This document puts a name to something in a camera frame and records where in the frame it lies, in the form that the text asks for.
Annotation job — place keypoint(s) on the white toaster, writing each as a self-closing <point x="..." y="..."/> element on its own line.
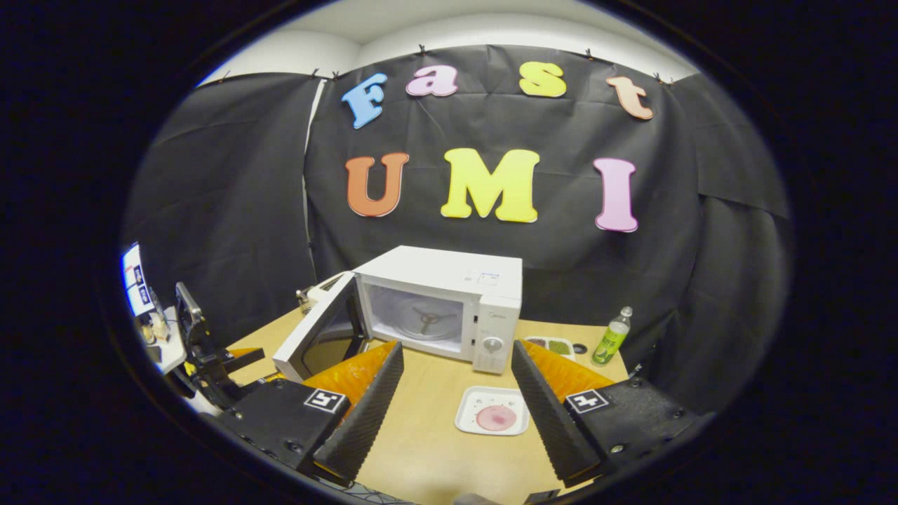
<point x="319" y="286"/>

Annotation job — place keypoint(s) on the white divided grain dish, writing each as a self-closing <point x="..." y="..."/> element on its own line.
<point x="558" y="346"/>

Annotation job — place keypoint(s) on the cluttered white side desk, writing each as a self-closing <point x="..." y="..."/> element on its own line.
<point x="165" y="347"/>

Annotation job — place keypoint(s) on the white microwave oven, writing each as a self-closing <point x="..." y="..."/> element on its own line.
<point x="449" y="277"/>

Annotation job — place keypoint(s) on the pink round food slice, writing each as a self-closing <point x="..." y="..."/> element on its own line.
<point x="496" y="418"/>

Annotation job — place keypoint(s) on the green drink bottle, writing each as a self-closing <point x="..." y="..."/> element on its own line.
<point x="610" y="340"/>

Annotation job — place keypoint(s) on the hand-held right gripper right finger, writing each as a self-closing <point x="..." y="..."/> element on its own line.
<point x="551" y="414"/>

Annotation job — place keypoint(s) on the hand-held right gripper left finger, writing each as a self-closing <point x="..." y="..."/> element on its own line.
<point x="365" y="414"/>

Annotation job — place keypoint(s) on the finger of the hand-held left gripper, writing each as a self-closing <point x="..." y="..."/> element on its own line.
<point x="242" y="360"/>

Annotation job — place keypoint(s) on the white printed sign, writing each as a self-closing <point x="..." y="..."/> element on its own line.
<point x="137" y="280"/>

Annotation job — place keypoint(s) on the black backdrop cloth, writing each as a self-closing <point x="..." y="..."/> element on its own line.
<point x="491" y="126"/>

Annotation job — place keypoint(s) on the white square food plate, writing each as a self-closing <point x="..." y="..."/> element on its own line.
<point x="466" y="414"/>

